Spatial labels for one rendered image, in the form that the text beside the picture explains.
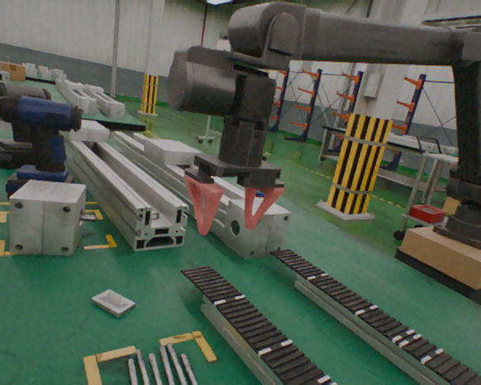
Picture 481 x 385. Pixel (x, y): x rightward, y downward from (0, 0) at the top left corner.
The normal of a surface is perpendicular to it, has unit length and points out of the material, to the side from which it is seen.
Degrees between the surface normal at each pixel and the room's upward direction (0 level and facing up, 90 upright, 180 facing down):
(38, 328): 0
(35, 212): 90
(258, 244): 90
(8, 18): 90
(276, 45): 89
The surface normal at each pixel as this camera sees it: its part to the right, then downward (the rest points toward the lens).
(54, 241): 0.25, 0.33
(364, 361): 0.18, -0.94
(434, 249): -0.84, 0.00
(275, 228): 0.58, 0.33
